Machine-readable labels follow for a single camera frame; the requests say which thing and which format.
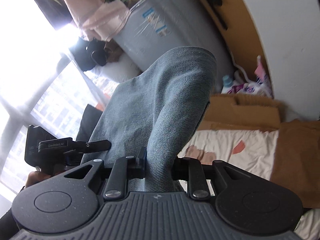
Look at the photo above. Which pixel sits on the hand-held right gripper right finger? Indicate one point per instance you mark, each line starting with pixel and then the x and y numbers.
pixel 180 170

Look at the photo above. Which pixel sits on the small cardboard piece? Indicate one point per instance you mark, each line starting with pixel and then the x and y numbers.
pixel 297 160

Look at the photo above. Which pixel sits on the person's left hand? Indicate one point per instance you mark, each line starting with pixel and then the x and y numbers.
pixel 37 178

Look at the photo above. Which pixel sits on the cream bear print blanket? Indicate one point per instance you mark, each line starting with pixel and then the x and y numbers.
pixel 250 155

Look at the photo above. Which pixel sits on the pale pink hanging garment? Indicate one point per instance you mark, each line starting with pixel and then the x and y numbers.
pixel 100 15

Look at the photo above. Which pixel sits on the dark grey pillow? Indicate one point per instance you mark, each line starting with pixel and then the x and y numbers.
pixel 87 120

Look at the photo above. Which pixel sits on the black garment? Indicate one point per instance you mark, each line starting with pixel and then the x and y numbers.
pixel 85 55

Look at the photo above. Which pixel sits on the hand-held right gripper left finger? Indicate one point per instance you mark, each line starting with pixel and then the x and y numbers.
pixel 143 157

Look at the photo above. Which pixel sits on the pink refill pouch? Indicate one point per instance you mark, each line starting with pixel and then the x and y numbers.
pixel 261 73

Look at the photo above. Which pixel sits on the tall cardboard panel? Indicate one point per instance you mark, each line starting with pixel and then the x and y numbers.
pixel 240 22

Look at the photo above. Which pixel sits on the blue denim pants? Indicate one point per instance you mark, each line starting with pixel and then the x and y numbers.
pixel 170 92

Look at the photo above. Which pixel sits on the white window frame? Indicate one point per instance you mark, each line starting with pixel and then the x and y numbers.
pixel 10 125

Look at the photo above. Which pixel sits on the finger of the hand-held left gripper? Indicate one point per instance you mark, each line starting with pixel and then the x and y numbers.
pixel 97 146

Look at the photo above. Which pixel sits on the detergent bottle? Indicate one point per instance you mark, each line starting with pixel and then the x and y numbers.
pixel 227 85

